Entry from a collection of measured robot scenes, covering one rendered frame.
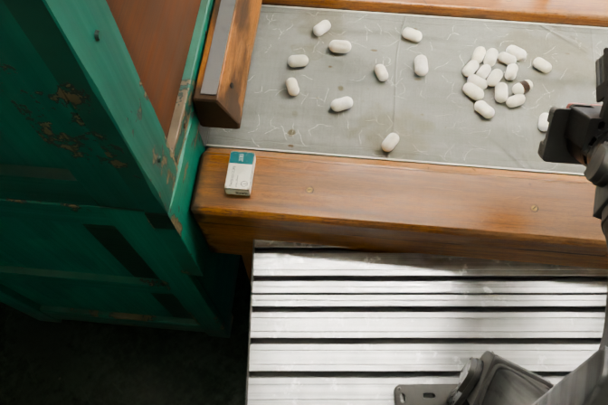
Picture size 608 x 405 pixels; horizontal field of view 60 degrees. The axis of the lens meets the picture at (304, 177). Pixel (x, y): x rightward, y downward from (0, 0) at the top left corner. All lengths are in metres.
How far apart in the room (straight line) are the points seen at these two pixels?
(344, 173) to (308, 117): 0.13
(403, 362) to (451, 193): 0.24
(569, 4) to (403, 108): 0.36
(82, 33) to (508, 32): 0.75
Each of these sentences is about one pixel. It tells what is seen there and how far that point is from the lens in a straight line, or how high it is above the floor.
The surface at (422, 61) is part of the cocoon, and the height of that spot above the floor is 0.76.
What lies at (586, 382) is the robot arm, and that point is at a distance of 0.37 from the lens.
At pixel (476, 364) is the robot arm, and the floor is 0.80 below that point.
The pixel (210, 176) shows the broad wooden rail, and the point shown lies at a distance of 0.76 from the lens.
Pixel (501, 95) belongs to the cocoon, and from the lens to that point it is 0.89.
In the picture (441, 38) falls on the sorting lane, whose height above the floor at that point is 0.74.
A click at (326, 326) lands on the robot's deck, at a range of 0.78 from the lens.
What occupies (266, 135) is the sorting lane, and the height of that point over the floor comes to 0.74.
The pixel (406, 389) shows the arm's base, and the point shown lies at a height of 0.68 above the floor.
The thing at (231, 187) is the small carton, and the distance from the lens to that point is 0.73.
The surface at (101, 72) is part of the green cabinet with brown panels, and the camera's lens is 0.46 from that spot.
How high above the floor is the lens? 1.43
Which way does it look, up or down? 63 degrees down
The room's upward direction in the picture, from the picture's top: straight up
